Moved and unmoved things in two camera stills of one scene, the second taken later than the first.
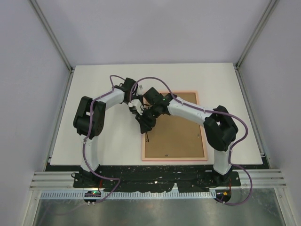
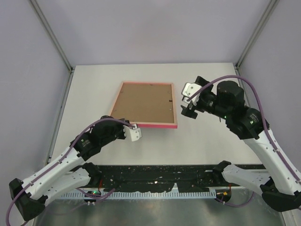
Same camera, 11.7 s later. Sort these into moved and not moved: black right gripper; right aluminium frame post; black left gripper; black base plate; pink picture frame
Moved: black left gripper; pink picture frame; black right gripper
Not moved: black base plate; right aluminium frame post
